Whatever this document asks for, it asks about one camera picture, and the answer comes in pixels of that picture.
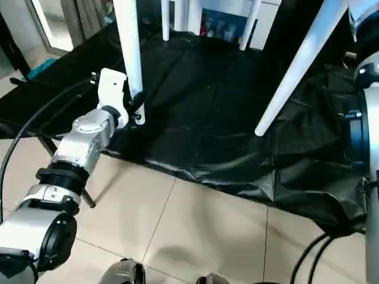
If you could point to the white plastic table leg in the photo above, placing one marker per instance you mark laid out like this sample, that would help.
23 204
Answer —
130 44
296 74
251 23
165 20

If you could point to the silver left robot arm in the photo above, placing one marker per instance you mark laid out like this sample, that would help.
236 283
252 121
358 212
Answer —
80 139

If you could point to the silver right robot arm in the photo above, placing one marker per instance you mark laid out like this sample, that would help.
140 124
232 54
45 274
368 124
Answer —
371 133

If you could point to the black work mat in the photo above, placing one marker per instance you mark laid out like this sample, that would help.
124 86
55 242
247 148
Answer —
207 118

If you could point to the grey curtain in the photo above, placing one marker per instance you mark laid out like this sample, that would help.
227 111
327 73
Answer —
89 17

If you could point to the red white bottle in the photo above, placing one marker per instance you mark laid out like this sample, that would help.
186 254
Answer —
203 28

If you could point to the teal plastic item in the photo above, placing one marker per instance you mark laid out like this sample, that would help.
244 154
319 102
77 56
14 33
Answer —
43 69

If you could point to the white glass door cabinet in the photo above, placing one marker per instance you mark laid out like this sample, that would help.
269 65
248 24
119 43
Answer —
225 17

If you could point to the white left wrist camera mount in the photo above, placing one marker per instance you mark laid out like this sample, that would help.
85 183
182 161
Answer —
111 88

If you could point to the white door frame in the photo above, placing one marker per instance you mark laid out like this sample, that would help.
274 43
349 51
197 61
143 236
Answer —
50 26

